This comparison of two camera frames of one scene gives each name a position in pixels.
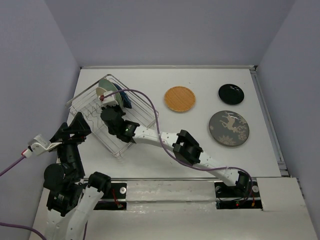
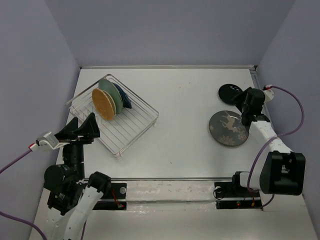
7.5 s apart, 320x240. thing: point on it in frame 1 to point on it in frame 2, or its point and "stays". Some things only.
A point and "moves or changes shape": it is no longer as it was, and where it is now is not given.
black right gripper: (117, 107) to (237, 97)
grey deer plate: (229, 128) stays
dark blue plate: (127, 102) stays
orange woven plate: (179, 99) to (102, 105)
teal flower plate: (109, 86) stays
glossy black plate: (231, 94) stays
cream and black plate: (100, 91) moves or changes shape
